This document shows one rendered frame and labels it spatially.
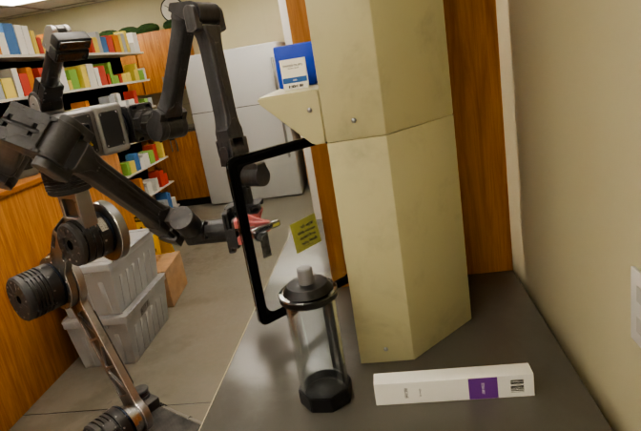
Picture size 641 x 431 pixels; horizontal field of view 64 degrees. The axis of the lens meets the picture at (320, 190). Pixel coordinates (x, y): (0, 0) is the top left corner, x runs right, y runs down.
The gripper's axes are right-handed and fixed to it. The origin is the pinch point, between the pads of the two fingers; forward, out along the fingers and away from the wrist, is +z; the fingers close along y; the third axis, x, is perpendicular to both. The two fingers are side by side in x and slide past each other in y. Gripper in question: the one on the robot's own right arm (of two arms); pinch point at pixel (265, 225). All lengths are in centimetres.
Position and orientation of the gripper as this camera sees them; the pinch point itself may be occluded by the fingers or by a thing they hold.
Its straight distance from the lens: 122.3
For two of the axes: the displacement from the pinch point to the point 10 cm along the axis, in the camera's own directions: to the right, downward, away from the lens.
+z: 9.8, -1.1, -1.4
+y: -1.5, -9.6, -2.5
